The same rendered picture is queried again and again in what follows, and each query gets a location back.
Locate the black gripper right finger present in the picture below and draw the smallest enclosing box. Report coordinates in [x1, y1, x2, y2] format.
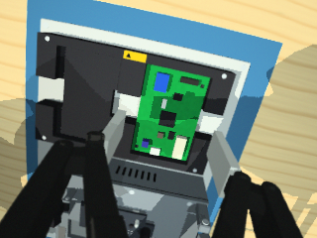
[207, 130, 303, 238]

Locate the green circuit board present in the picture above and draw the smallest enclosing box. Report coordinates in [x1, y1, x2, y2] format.
[132, 64, 210, 161]

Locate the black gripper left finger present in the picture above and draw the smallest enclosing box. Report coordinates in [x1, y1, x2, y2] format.
[0, 109, 129, 238]

